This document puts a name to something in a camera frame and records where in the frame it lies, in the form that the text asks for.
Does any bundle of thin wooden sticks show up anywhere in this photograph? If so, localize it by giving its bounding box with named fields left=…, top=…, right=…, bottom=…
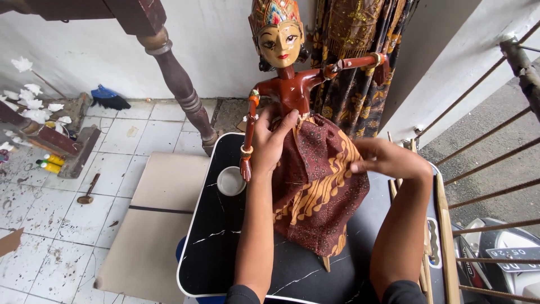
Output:
left=387, top=131, right=461, bottom=304

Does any dark wooden stand base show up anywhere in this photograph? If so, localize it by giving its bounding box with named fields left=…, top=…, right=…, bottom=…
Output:
left=0, top=92, right=102, bottom=179

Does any black marble-pattern folding table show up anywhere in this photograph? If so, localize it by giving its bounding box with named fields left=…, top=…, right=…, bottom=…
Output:
left=176, top=132, right=444, bottom=304

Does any brown cardboard scrap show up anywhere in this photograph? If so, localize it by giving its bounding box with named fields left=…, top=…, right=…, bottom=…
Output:
left=0, top=227, right=25, bottom=258

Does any rusty iron bar railing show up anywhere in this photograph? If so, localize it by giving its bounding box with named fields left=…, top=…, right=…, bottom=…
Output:
left=415, top=20, right=540, bottom=304

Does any blue brush with black bristles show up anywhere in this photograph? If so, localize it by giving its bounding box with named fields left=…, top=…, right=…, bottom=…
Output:
left=90, top=84, right=132, bottom=111

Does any person's black left sleeve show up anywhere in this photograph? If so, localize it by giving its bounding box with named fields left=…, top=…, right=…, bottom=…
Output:
left=224, top=285, right=262, bottom=304

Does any dark turned wooden furniture leg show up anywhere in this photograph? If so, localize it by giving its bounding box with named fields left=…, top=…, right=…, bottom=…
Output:
left=0, top=0, right=221, bottom=157

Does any white round cup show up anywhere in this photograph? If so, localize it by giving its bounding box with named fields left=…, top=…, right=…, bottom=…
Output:
left=216, top=166, right=247, bottom=197

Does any hanging batik sequined cloth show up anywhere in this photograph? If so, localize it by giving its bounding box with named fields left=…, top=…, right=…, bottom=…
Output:
left=309, top=0, right=419, bottom=140

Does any beige cardboard sheet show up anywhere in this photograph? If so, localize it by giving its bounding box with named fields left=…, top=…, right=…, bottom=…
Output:
left=93, top=151, right=212, bottom=304

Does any person's black sleeve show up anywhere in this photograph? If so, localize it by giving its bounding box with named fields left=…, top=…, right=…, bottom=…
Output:
left=224, top=285, right=262, bottom=304
left=381, top=280, right=428, bottom=304

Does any wooden puppet with batik skirt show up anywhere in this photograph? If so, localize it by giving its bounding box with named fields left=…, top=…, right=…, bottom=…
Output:
left=239, top=0, right=391, bottom=272

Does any person's black right sleeve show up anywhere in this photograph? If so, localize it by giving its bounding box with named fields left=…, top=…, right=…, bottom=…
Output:
left=381, top=280, right=428, bottom=304

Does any parked motorcycle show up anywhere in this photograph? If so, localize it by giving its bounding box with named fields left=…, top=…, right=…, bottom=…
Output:
left=451, top=217, right=540, bottom=304

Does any person's right hand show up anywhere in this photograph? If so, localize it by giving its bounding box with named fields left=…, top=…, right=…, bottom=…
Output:
left=350, top=138, right=433, bottom=182

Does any person's left hand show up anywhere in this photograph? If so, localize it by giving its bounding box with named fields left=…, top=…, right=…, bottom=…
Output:
left=251, top=106, right=300, bottom=177

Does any small wooden mallet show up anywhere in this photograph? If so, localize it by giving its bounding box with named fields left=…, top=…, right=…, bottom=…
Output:
left=76, top=173, right=101, bottom=205

